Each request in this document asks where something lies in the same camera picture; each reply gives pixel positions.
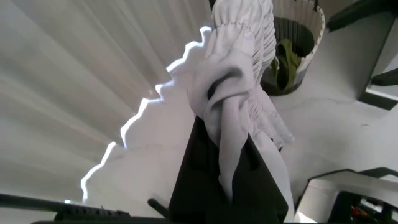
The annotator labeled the green garment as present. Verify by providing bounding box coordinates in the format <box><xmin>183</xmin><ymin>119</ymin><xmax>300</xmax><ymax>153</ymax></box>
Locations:
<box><xmin>270</xmin><ymin>37</ymin><xmax>303</xmax><ymax>93</ymax></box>

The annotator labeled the white laundry basket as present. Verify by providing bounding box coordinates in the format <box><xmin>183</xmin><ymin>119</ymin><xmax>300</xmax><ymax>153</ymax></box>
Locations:
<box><xmin>260</xmin><ymin>0</ymin><xmax>326</xmax><ymax>97</ymax></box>

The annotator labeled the white curtain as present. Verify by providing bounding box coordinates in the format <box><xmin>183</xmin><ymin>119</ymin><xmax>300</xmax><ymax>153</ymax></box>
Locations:
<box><xmin>0</xmin><ymin>0</ymin><xmax>216</xmax><ymax>205</ymax></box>

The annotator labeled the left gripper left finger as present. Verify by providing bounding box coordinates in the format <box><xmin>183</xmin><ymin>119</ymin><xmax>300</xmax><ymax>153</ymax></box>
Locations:
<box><xmin>169</xmin><ymin>115</ymin><xmax>231</xmax><ymax>223</ymax></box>

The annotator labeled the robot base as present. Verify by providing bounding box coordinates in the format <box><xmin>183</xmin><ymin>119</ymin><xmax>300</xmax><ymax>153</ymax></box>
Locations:
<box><xmin>293</xmin><ymin>167</ymin><xmax>398</xmax><ymax>224</ymax></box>

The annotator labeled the black clothes rack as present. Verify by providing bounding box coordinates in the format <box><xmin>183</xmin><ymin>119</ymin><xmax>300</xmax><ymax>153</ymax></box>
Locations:
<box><xmin>0</xmin><ymin>192</ymin><xmax>170</xmax><ymax>223</ymax></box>

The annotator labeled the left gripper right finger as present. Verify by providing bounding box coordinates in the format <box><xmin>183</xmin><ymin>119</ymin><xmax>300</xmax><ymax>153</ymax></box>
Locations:
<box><xmin>233</xmin><ymin>133</ymin><xmax>289</xmax><ymax>223</ymax></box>

